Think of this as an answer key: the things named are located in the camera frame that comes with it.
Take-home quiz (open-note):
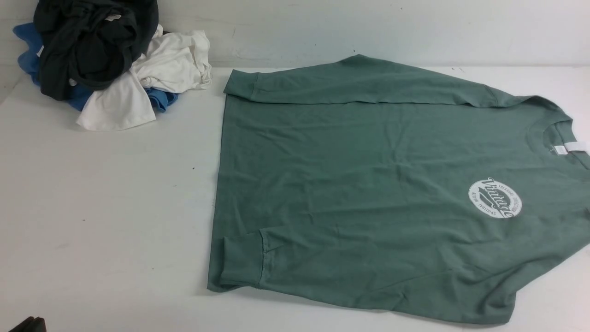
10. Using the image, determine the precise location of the black crumpled garment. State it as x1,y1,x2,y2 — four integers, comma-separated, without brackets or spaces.
33,0,159,101

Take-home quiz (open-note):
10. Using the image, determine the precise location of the blue crumpled garment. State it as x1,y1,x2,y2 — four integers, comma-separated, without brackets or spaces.
12,23,179,112

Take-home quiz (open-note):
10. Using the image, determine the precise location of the green long sleeve shirt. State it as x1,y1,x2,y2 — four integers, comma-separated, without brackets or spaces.
207,54,590,325

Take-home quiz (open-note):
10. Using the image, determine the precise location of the white crumpled shirt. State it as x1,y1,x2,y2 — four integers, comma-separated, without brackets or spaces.
77,25,212,131

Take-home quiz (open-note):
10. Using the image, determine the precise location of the grey Piper arm image-left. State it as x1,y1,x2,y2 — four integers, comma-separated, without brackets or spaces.
9,316,47,332

